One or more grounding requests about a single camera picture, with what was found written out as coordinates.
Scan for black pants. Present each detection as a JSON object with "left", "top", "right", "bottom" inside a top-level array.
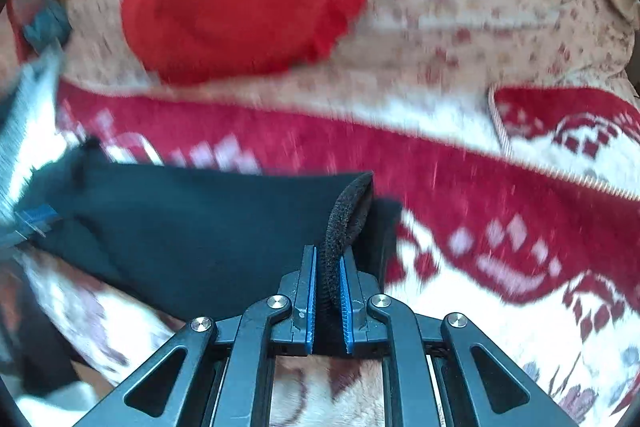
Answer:
[{"left": 30, "top": 137, "right": 403, "bottom": 355}]

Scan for floral bedspread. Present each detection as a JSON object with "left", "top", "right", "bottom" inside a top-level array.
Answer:
[{"left": 50, "top": 0, "right": 636, "bottom": 158}]

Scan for grey fuzzy cloth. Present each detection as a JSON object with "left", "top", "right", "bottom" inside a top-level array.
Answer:
[{"left": 0, "top": 52, "right": 63, "bottom": 228}]

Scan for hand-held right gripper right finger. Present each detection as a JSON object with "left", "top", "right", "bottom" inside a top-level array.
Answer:
[{"left": 340, "top": 255, "right": 576, "bottom": 427}]

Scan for teal bag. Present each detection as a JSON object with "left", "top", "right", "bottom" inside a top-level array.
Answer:
[{"left": 22, "top": 0, "right": 72, "bottom": 52}]

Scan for red and white blanket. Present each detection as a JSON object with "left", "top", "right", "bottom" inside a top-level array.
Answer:
[{"left": 20, "top": 79, "right": 640, "bottom": 427}]

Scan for red cloth with cream trim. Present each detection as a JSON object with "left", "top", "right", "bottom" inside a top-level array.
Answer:
[{"left": 487, "top": 84, "right": 640, "bottom": 202}]

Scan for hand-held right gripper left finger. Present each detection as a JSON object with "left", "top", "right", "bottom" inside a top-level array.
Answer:
[{"left": 72, "top": 244, "right": 321, "bottom": 427}]

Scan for dark cloth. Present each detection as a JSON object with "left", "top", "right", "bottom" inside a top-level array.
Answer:
[{"left": 0, "top": 252, "right": 81, "bottom": 398}]

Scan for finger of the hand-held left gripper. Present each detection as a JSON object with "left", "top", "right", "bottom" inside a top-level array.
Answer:
[{"left": 12, "top": 202, "right": 66, "bottom": 240}]

